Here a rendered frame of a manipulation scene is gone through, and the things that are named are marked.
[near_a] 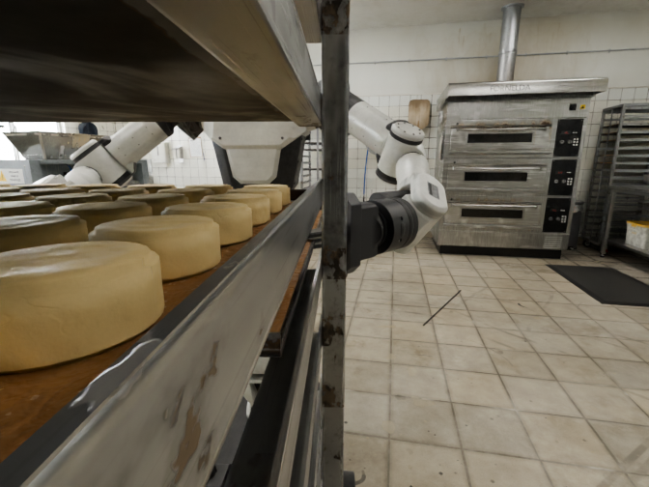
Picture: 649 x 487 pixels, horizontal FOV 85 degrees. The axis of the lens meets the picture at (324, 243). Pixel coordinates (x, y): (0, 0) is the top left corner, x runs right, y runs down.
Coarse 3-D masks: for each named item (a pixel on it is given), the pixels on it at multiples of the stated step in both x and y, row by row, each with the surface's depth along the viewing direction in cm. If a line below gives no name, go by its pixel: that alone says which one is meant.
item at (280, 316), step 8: (320, 216) 68; (304, 248) 43; (304, 256) 40; (296, 272) 34; (296, 280) 32; (288, 288) 30; (288, 296) 28; (288, 304) 26; (280, 312) 25; (280, 320) 24; (272, 328) 23; (280, 328) 23
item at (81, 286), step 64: (0, 192) 32; (64, 192) 31; (128, 192) 31; (192, 192) 30; (256, 192) 30; (0, 256) 10; (64, 256) 10; (128, 256) 10; (192, 256) 14; (0, 320) 7; (64, 320) 8; (128, 320) 9; (0, 384) 7; (64, 384) 7; (0, 448) 6
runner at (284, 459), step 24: (312, 288) 32; (312, 312) 29; (288, 336) 29; (312, 336) 29; (288, 360) 25; (264, 384) 23; (288, 384) 23; (264, 408) 20; (288, 408) 16; (264, 432) 19; (288, 432) 15; (240, 456) 17; (264, 456) 17; (288, 456) 15; (240, 480) 16; (264, 480) 16; (288, 480) 15
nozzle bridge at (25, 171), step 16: (0, 160) 178; (16, 160) 174; (32, 160) 173; (48, 160) 180; (64, 160) 187; (144, 160) 235; (0, 176) 180; (16, 176) 176; (32, 176) 173; (144, 176) 236
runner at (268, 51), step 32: (160, 0) 9; (192, 0) 9; (224, 0) 9; (256, 0) 9; (288, 0) 14; (192, 32) 11; (224, 32) 11; (256, 32) 11; (288, 32) 14; (224, 64) 15; (256, 64) 15; (288, 64) 15; (288, 96) 22; (320, 96) 37
